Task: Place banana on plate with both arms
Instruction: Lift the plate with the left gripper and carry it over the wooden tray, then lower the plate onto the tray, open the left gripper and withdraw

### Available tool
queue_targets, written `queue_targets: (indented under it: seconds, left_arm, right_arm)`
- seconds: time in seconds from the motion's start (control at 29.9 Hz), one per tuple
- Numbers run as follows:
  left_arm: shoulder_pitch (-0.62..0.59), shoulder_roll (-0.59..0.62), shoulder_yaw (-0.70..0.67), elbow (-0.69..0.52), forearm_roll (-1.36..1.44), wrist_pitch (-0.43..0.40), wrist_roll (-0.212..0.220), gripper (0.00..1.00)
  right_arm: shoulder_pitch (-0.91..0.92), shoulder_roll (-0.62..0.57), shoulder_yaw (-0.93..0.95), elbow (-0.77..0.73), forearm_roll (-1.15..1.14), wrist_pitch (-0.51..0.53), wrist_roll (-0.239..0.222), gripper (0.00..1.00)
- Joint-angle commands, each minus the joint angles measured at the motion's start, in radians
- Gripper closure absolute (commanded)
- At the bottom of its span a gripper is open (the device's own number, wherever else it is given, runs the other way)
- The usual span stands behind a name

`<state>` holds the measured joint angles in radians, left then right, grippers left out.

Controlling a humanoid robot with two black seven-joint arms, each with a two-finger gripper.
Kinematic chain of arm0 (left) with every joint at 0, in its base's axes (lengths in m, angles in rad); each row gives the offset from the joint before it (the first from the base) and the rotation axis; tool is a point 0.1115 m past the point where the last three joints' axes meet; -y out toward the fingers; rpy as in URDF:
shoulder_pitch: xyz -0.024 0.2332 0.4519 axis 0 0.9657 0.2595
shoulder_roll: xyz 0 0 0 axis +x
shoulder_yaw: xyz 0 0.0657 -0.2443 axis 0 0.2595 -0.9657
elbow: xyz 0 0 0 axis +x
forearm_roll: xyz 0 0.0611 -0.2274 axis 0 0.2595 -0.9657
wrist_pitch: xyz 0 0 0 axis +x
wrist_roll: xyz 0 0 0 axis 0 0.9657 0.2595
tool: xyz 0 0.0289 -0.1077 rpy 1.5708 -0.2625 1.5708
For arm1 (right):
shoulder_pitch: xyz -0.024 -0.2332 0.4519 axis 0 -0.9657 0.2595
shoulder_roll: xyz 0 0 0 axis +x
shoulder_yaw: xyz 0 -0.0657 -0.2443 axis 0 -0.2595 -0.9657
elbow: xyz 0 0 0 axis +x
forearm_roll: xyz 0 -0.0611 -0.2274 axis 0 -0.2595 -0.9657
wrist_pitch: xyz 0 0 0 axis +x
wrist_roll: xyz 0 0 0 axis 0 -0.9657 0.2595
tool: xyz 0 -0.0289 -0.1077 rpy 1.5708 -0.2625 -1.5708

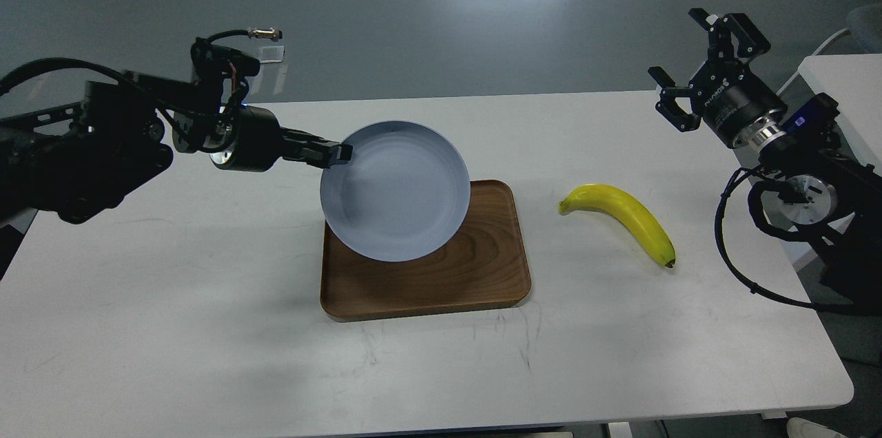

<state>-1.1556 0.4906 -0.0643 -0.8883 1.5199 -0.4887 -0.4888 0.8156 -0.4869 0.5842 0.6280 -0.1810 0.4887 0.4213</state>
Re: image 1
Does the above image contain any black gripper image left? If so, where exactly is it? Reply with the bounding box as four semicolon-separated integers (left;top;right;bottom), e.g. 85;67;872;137
209;106;353;172

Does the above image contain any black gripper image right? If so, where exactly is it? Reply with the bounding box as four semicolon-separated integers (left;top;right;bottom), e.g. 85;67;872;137
648;8;787;149

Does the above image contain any light blue plate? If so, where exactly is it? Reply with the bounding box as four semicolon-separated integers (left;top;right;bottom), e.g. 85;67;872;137
319;121;471;262

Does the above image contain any yellow banana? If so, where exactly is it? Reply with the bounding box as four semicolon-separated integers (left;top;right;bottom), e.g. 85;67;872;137
557;183;677;269

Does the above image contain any black robot arm image left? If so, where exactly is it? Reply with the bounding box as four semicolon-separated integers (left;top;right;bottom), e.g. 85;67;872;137
1;28;353;271

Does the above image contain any white chair base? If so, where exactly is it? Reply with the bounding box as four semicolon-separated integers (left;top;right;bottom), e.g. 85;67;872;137
775;4;882;98

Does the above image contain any brown wooden tray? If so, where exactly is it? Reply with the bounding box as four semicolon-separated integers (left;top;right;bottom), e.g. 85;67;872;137
319;180;532;322

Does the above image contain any black cable image right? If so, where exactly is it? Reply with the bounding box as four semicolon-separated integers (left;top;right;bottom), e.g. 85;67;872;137
714;166;882;317

